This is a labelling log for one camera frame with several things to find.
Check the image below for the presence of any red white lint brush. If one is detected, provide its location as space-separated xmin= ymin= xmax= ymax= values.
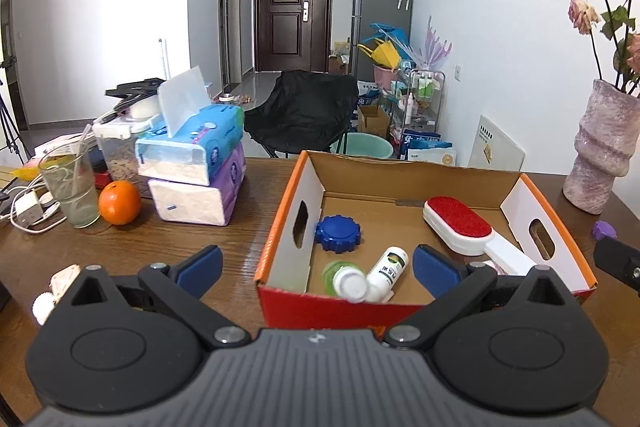
xmin=423 ymin=196 xmax=535 ymax=275

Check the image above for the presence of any white spray bottle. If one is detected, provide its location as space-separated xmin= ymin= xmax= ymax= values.
xmin=366 ymin=246 xmax=409 ymax=303

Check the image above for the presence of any blue plastic lid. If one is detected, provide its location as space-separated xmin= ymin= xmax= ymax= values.
xmin=314 ymin=215 xmax=361 ymax=255

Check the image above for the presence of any purple small cap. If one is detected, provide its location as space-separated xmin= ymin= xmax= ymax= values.
xmin=591 ymin=220 xmax=617 ymax=242

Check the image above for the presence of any beige power adapter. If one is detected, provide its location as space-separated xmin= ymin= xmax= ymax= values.
xmin=50 ymin=265 xmax=81 ymax=303

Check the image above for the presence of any pink textured vase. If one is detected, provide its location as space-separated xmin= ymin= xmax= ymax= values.
xmin=563 ymin=79 xmax=639 ymax=215

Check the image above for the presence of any orange fruit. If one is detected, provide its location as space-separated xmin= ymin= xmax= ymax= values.
xmin=99 ymin=180 xmax=142 ymax=227

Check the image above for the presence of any purple tissue pack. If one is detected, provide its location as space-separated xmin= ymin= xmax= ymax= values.
xmin=149 ymin=144 xmax=246 ymax=227

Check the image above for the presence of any clear drinking glass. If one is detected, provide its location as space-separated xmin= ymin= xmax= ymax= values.
xmin=38 ymin=142 xmax=100 ymax=229

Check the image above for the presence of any green spray bottle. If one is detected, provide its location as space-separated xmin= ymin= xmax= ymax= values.
xmin=322 ymin=261 xmax=369 ymax=303

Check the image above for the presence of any red cardboard produce box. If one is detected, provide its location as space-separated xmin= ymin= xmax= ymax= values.
xmin=255 ymin=152 xmax=597 ymax=335

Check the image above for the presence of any clear food container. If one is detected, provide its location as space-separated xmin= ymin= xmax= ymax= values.
xmin=92 ymin=114 xmax=164 ymax=187

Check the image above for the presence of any blue tissue pack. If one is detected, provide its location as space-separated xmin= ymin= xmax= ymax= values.
xmin=134 ymin=67 xmax=244 ymax=186

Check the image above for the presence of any black folding chair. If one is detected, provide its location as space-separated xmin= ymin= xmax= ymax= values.
xmin=244 ymin=69 xmax=359 ymax=157

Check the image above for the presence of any yellow watering can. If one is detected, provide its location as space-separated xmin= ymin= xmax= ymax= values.
xmin=357 ymin=39 xmax=401 ymax=69

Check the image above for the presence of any dark brown door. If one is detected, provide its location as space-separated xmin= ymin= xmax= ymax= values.
xmin=254 ymin=0 xmax=332 ymax=72

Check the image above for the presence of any white charger with cable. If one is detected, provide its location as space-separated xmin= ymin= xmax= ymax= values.
xmin=1 ymin=176 xmax=66 ymax=235

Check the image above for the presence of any camera tripod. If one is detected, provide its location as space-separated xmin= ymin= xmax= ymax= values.
xmin=0 ymin=98 xmax=30 ymax=165

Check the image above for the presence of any wire storage rack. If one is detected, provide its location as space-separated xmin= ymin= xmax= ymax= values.
xmin=385 ymin=68 xmax=446 ymax=159

